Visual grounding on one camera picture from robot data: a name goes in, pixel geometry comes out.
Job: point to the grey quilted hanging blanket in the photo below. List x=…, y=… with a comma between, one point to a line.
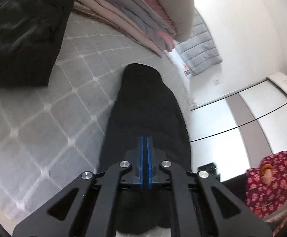
x=200, y=51

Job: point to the bed with grey checked sheet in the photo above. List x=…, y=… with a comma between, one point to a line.
x=59, y=118

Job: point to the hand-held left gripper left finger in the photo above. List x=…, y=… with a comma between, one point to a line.
x=141, y=163

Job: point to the mauve folded quilt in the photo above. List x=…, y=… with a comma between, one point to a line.
x=150, y=2

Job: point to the small red object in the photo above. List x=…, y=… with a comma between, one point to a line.
x=187, y=71

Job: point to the salmon pink folded quilt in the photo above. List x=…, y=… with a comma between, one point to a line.
x=164, y=38

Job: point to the white and grey wardrobe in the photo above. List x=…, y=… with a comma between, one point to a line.
x=269, y=113

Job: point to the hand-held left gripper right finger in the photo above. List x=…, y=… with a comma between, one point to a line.
x=148, y=163

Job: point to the blue grey folded quilt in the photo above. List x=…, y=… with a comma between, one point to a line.
x=138, y=12

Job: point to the black puffer jacket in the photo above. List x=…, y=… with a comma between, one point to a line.
x=22, y=34

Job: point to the black long coat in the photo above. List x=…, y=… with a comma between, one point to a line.
x=143, y=108

